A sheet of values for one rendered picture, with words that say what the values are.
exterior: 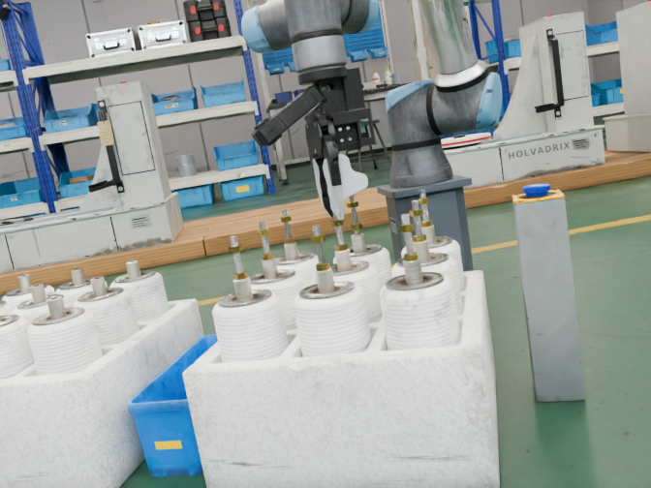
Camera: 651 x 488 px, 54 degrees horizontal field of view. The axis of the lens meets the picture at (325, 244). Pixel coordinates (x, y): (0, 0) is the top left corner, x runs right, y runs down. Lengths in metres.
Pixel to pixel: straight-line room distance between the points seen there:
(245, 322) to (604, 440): 0.50
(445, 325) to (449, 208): 0.71
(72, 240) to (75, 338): 2.02
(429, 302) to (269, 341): 0.22
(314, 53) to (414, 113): 0.60
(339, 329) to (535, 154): 2.46
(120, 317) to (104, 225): 1.88
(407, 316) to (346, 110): 0.32
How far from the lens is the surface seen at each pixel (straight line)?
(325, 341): 0.84
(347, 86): 0.95
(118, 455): 1.05
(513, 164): 3.17
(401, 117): 1.51
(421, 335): 0.81
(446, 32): 1.41
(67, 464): 1.06
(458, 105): 1.45
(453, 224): 1.51
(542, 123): 3.40
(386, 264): 1.07
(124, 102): 3.02
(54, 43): 9.67
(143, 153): 3.00
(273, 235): 2.86
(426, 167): 1.50
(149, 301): 1.22
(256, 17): 1.10
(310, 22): 0.93
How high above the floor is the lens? 0.46
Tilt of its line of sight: 10 degrees down
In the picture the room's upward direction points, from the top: 10 degrees counter-clockwise
